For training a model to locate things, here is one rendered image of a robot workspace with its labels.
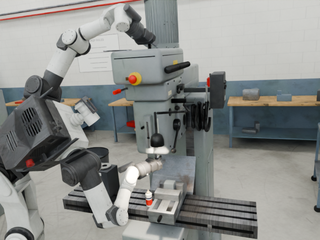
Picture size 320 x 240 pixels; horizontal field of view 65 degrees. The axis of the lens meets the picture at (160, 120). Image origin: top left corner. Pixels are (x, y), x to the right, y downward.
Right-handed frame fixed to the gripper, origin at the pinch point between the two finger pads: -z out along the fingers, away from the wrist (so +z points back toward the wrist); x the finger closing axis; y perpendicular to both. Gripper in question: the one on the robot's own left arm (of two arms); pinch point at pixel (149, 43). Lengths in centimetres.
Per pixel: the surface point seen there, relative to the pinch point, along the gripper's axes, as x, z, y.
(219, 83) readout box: 27.7, -37.9, -7.0
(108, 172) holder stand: -32, -29, -74
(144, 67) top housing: 10.6, 11.1, -20.1
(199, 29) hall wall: -159, -320, 227
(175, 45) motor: 2.6, -20.2, 9.9
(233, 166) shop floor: -41, -318, -38
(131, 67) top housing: 4.6, 12.9, -20.5
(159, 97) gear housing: 11.2, -5.6, -28.7
